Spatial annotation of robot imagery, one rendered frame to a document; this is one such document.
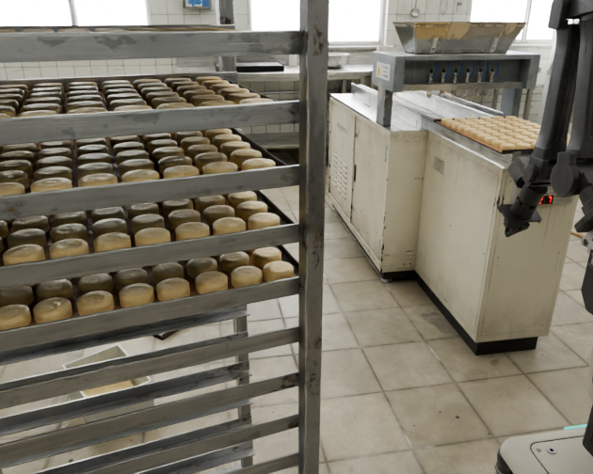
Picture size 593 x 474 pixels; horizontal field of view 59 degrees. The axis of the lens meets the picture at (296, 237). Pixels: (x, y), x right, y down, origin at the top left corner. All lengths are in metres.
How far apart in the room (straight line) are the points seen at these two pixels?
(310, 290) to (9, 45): 0.50
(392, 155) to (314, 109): 1.92
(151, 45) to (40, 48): 0.12
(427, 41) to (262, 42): 1.99
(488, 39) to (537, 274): 1.14
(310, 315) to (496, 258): 1.45
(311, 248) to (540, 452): 1.05
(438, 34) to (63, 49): 2.16
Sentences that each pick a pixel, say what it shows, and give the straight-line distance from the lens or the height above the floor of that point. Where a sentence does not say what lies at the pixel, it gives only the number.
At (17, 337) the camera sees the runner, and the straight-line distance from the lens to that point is 0.80.
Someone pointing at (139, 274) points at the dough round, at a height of 0.97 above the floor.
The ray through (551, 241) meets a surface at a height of 0.53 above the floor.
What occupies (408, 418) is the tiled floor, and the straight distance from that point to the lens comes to 2.07.
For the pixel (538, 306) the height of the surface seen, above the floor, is 0.24.
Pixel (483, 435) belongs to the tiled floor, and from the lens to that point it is 2.07.
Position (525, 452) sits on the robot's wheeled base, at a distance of 1.63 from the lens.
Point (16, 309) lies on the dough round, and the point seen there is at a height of 0.97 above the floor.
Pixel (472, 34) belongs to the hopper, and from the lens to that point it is 2.74.
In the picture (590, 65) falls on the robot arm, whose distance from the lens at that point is 1.34.
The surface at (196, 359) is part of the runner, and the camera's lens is 0.84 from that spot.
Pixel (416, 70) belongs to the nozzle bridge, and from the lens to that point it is 2.68.
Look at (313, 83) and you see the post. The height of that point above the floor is 1.27.
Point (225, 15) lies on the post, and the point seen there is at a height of 1.35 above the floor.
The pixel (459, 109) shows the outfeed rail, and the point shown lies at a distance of 3.05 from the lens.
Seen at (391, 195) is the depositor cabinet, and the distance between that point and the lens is 2.69.
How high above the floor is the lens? 1.36
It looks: 23 degrees down
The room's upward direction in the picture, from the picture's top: straight up
